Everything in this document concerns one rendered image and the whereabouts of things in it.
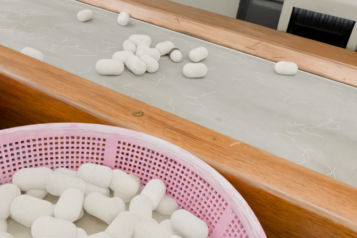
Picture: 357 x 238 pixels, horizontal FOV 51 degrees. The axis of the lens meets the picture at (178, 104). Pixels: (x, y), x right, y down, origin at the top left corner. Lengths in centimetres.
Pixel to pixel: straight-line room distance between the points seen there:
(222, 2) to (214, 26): 198
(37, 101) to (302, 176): 28
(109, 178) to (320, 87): 38
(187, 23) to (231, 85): 22
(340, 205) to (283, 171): 5
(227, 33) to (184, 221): 45
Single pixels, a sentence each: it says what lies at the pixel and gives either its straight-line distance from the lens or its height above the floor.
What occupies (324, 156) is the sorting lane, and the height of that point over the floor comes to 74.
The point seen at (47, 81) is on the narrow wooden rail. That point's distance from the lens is 44.
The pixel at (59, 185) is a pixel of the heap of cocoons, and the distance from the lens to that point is 33.
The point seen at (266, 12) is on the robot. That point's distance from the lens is 141.
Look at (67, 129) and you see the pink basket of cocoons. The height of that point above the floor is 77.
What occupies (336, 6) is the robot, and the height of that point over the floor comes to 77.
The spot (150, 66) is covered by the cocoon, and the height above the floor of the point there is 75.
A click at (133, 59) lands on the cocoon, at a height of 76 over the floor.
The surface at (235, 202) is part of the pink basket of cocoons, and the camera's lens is 30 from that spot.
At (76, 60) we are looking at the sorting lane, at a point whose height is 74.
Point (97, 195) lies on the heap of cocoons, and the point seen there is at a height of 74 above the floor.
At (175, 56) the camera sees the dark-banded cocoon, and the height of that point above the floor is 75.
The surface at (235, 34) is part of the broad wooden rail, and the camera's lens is 69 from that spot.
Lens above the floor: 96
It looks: 29 degrees down
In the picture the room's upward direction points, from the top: 9 degrees clockwise
